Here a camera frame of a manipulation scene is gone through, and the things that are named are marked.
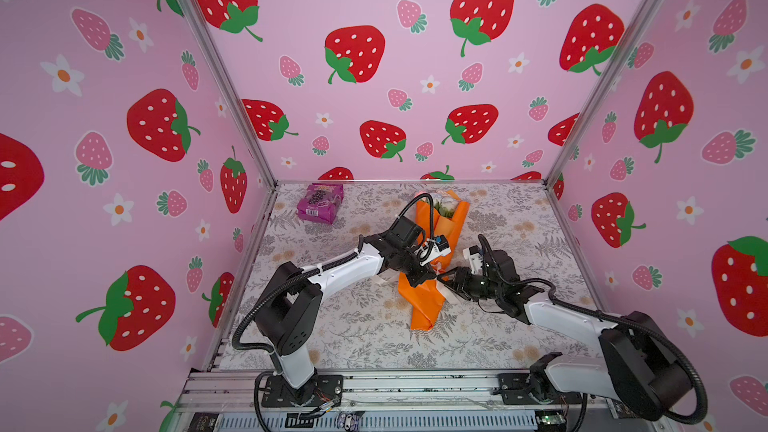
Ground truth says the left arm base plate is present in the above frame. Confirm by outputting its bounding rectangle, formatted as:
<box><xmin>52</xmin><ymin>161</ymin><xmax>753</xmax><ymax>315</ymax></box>
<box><xmin>260</xmin><ymin>374</ymin><xmax>344</xmax><ymax>408</ymax></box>

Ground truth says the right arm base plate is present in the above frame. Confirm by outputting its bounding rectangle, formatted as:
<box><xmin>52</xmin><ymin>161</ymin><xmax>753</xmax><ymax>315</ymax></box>
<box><xmin>492</xmin><ymin>372</ymin><xmax>581</xmax><ymax>406</ymax></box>

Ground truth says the orange wrapping paper sheet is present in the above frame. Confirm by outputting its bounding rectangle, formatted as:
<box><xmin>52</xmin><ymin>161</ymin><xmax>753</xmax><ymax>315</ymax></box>
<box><xmin>398</xmin><ymin>190</ymin><xmax>470</xmax><ymax>331</ymax></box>

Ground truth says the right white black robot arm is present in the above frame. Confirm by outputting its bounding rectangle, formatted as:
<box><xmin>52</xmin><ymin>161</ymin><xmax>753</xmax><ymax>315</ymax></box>
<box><xmin>437</xmin><ymin>250</ymin><xmax>709</xmax><ymax>425</ymax></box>

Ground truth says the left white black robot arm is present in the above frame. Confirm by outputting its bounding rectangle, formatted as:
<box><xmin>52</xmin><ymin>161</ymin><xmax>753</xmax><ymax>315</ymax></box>
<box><xmin>231</xmin><ymin>216</ymin><xmax>451</xmax><ymax>401</ymax></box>

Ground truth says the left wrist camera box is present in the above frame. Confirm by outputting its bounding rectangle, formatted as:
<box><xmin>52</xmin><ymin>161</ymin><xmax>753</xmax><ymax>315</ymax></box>
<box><xmin>417</xmin><ymin>235</ymin><xmax>452</xmax><ymax>264</ymax></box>

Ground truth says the aluminium frame rail base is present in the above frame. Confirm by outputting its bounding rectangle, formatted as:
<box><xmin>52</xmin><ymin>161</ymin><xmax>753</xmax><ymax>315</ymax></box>
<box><xmin>163</xmin><ymin>369</ymin><xmax>678</xmax><ymax>431</ymax></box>

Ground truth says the purple snack packet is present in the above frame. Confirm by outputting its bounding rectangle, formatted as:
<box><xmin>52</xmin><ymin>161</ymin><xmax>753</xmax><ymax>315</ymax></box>
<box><xmin>296</xmin><ymin>183</ymin><xmax>344</xmax><ymax>225</ymax></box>

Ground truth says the white printed ribbon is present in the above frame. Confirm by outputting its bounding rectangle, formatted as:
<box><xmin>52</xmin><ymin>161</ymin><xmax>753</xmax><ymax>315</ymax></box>
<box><xmin>436</xmin><ymin>281</ymin><xmax>461</xmax><ymax>305</ymax></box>

